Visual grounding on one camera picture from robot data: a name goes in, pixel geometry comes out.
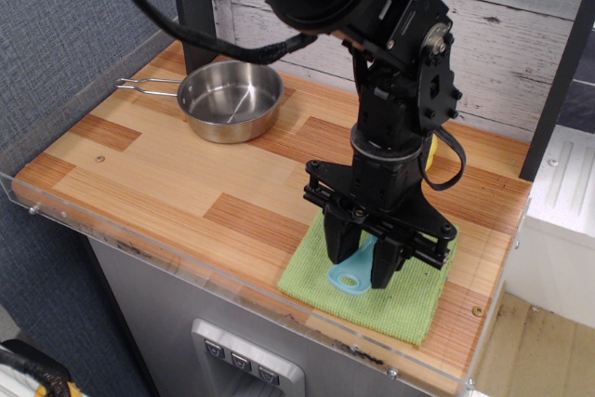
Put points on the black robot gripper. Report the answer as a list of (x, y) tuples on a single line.
[(384, 198)]

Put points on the light blue dish brush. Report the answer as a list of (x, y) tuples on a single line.
[(353, 275)]

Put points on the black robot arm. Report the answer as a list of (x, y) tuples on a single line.
[(400, 53)]

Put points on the green folded towel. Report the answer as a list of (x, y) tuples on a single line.
[(404, 309)]

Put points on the yellow plastic bell pepper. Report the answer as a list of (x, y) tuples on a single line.
[(432, 150)]

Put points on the silver dispenser button panel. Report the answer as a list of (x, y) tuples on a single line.
[(234, 366)]

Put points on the white toy sink unit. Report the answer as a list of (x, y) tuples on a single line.
[(551, 263)]

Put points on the grey toy fridge cabinet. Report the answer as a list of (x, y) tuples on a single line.
[(220, 327)]

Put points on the stainless steel pot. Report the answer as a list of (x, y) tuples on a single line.
[(225, 102)]

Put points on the clear acrylic table guard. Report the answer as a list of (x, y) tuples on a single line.
[(189, 231)]

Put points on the yellow object bottom left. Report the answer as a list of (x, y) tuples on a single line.
[(71, 390)]

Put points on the black right vertical post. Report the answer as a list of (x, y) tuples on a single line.
[(571, 55)]

